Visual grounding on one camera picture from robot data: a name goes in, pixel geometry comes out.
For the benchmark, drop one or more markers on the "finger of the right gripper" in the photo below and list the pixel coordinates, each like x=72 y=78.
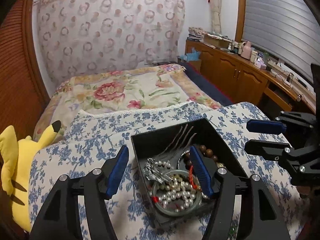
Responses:
x=266 y=126
x=268 y=150

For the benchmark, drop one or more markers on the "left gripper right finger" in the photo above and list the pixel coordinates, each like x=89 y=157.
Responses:
x=260 y=216

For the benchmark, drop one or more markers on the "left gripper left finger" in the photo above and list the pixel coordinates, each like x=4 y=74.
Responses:
x=59 y=217

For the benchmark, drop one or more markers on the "pale green jade bangle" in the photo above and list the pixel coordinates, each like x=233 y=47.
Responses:
x=178 y=197

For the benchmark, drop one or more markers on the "black jewelry box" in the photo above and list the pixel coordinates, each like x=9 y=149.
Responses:
x=180 y=169

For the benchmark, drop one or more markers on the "wooden sideboard cabinet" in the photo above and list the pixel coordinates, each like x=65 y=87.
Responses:
x=240 y=80

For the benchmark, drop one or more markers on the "dark blue bed sheet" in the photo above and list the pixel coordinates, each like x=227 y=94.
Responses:
x=206 y=86

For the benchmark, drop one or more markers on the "pink tissue pack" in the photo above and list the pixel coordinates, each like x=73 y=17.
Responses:
x=259 y=63

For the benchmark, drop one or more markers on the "pink thermos jug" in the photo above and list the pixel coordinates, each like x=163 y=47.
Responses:
x=246 y=50

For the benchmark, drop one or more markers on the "yellow pikachu plush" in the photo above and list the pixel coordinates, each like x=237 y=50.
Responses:
x=18 y=157

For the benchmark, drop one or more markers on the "blue floral white quilt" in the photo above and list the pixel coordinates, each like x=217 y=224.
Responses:
x=93 y=138

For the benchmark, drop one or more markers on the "stack of books and papers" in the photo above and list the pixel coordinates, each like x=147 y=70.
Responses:
x=211 y=39

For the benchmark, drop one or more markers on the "blue tissue box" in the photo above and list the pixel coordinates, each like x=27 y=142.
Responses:
x=194 y=55

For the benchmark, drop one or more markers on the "grey window blind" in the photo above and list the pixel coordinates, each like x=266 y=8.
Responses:
x=286 y=29

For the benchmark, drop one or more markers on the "floral cream bed blanket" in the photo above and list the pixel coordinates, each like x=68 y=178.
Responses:
x=143 y=88

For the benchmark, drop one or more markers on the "wooden louvered wardrobe door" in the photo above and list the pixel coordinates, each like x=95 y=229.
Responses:
x=23 y=93

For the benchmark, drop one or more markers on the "cream tied window curtain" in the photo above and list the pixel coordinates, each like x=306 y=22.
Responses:
x=215 y=10

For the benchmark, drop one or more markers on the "circle patterned lace curtain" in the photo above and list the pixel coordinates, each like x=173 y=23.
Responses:
x=82 y=37

